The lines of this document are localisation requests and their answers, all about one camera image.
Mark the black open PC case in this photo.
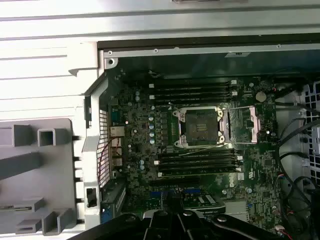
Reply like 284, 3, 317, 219
67, 33, 320, 240

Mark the green motherboard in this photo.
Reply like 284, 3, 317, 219
107, 72, 285, 240

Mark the black cable bundle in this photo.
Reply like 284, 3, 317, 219
274, 99, 320, 240

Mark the silver chipset heatsink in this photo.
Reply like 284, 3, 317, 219
223, 199, 250, 222

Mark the metal disk bay cage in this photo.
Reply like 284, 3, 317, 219
298, 81, 320, 181

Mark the round silver coin battery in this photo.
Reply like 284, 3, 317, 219
254, 90, 266, 103

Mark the green RAM stick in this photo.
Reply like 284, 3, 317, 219
0, 204, 33, 210

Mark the grey plastic parts rack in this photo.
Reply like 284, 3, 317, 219
0, 117, 81, 237

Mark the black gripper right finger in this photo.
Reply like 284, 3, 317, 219
176, 193, 286, 240

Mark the blue expansion slot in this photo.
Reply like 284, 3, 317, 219
149, 190, 202, 198

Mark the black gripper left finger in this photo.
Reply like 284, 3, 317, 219
73, 193, 177, 240

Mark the CPU socket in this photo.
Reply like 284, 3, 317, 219
172, 103, 227, 150

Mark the metal socket cover frame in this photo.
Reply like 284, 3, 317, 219
221, 106, 259, 145

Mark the black RAM slot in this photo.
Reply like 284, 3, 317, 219
158, 166, 245, 176
158, 147, 237, 155
148, 90, 238, 98
154, 96, 236, 105
148, 79, 238, 86
154, 153, 243, 162
148, 84, 238, 92
154, 159, 243, 168

